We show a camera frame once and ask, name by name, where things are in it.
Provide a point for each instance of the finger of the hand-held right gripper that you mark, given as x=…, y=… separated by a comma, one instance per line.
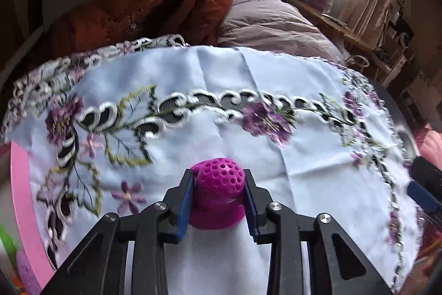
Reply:
x=423, y=196
x=426, y=170

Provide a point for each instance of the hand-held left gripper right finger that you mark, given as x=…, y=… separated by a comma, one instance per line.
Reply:
x=252, y=208

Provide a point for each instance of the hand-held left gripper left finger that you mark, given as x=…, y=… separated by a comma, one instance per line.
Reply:
x=183, y=208

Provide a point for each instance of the magenta perforated toy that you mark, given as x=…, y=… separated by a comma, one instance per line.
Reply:
x=217, y=184

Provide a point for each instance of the pink cardboard box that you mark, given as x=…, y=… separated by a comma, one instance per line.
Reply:
x=24, y=198

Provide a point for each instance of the green and white spray bottle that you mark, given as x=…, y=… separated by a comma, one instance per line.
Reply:
x=8, y=243

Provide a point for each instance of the pink cushion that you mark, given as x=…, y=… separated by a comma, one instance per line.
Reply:
x=431, y=146

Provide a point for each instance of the black padded table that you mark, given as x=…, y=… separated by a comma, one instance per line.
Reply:
x=400, y=108

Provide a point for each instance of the round silver appliance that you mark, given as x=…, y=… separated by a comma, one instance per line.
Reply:
x=404, y=38

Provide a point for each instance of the white floral embroidered tablecloth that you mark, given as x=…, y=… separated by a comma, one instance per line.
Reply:
x=214, y=73

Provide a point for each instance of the wooden desk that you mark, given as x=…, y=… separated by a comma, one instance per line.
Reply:
x=348, y=35

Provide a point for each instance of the wooden shelf unit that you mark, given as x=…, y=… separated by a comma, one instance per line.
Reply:
x=409, y=15

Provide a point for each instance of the pale pink pillow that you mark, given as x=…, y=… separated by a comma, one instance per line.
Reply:
x=269, y=25

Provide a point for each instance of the rust brown quilt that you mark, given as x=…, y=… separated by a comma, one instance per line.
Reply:
x=138, y=11

